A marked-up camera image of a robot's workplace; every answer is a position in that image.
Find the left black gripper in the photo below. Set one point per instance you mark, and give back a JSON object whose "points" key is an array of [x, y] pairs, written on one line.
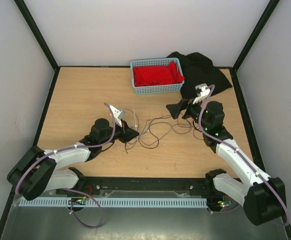
{"points": [[127, 133]]}

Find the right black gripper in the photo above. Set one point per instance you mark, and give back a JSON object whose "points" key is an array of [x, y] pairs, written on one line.
{"points": [[174, 109]]}

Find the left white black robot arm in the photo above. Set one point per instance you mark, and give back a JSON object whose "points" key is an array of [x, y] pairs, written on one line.
{"points": [[39, 171]]}

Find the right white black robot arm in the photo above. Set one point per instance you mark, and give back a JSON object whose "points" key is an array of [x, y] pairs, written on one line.
{"points": [[262, 197]]}

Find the light blue plastic basket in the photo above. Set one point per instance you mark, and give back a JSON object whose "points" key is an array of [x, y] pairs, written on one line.
{"points": [[160, 88]]}

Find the red cloth in basket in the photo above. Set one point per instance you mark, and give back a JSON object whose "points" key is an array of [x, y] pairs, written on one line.
{"points": [[156, 75]]}

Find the black cloth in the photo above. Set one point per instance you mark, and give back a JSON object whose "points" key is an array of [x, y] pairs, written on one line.
{"points": [[198, 69]]}

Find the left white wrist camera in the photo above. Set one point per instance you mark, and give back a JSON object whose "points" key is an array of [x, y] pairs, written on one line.
{"points": [[117, 113]]}

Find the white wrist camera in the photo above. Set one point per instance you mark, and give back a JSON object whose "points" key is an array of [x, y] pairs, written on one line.
{"points": [[202, 91], [117, 113]]}

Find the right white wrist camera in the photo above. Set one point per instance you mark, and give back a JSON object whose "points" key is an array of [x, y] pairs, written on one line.
{"points": [[202, 91]]}

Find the light blue slotted cable duct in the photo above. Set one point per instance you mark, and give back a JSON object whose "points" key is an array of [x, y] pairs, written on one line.
{"points": [[115, 202]]}

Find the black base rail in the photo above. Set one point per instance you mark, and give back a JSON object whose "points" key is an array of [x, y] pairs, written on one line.
{"points": [[192, 186]]}

